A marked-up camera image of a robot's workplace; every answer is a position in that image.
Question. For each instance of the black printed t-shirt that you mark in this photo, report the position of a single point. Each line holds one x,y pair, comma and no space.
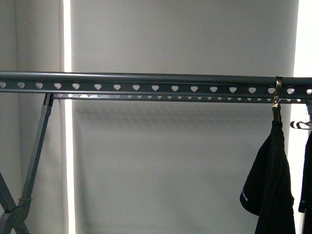
267,190

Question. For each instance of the white striped hanger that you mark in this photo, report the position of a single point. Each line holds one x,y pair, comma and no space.
301,125

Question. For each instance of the grey metal drying rack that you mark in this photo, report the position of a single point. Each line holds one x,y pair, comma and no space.
138,87

